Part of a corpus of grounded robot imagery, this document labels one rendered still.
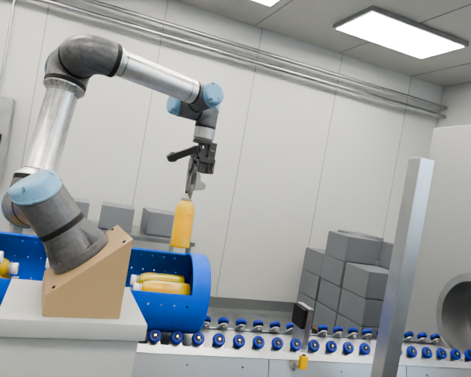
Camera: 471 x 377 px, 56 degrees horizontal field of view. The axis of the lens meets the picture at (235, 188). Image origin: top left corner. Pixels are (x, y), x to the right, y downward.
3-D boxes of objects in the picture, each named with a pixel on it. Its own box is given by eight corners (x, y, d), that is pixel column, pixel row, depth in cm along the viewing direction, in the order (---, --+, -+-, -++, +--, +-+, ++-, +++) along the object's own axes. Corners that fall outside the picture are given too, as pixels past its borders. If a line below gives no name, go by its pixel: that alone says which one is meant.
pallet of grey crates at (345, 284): (419, 370, 442) (439, 253, 441) (353, 369, 412) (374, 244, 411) (347, 327, 553) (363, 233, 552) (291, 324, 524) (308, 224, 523)
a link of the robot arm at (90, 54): (78, 13, 112) (227, 80, 142) (63, 28, 121) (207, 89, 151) (70, 54, 110) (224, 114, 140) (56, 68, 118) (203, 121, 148)
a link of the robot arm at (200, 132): (196, 125, 154) (192, 126, 162) (194, 138, 154) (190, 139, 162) (217, 129, 157) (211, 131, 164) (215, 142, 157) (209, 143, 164)
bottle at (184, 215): (165, 246, 158) (173, 194, 160) (182, 248, 162) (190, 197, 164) (176, 248, 152) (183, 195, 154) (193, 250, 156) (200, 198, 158)
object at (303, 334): (306, 348, 171) (314, 310, 171) (297, 348, 170) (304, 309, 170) (296, 339, 181) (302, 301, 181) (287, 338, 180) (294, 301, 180)
